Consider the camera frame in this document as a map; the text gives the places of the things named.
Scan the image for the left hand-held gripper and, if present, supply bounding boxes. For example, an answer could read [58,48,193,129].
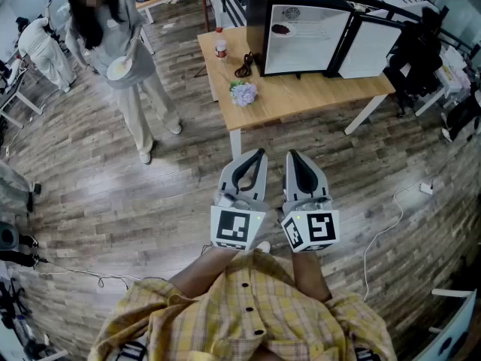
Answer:
[210,147,270,251]

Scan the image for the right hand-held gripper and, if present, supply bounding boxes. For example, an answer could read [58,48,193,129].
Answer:
[280,150,341,254]

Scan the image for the person's right forearm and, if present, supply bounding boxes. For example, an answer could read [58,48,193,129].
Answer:
[291,249,334,304]

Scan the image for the person's left forearm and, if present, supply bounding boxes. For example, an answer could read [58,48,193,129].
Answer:
[168,245,244,300]

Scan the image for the plate with yellow food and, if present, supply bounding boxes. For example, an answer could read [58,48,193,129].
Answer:
[106,55,134,81]

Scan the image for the purple flower bouquet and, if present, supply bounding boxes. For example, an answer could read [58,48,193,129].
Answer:
[228,80,259,108]

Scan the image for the wooden table white legs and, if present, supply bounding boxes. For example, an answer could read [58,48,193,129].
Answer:
[197,26,398,161]

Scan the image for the person's yellow plaid shirt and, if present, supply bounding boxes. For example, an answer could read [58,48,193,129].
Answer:
[88,248,398,361]

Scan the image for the clear bottle red cap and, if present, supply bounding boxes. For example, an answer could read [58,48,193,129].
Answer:
[213,26,228,61]

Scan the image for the white side table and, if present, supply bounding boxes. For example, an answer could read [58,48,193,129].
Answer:
[413,43,473,117]

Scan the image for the white chair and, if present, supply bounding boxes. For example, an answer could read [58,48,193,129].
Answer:
[426,287,479,361]

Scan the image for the white desk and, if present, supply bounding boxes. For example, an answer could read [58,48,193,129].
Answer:
[0,68,43,129]

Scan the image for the white floor cable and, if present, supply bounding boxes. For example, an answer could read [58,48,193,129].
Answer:
[362,184,424,303]

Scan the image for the coiled black power cable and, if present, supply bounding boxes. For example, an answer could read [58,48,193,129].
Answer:
[234,50,255,79]

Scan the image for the black printed strap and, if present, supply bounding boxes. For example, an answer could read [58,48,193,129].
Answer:
[355,347,381,361]
[114,339,148,361]

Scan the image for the brown wooden post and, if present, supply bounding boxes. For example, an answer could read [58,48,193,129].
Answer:
[198,0,212,33]

